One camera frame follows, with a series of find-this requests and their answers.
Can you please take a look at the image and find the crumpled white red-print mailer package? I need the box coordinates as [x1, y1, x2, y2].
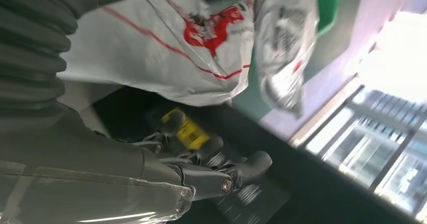
[253, 0, 319, 118]

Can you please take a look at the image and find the green plastic basket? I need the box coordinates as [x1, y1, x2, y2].
[222, 0, 344, 38]

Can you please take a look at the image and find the black yellow column label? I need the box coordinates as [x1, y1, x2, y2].
[162, 107, 291, 224]

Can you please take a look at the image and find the window with dark frame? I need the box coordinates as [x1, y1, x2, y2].
[290, 86, 427, 223]

